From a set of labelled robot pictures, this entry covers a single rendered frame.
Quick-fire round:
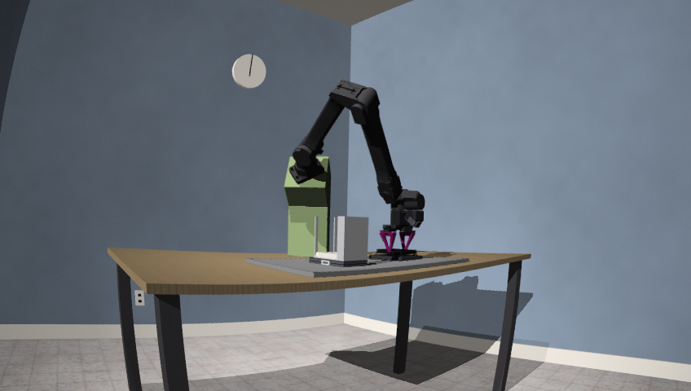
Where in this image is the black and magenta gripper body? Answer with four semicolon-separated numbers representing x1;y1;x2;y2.
380;209;416;232

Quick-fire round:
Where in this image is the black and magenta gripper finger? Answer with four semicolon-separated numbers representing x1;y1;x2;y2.
380;232;396;253
399;232;416;249

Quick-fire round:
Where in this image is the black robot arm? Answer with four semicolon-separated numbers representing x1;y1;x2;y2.
289;80;425;227

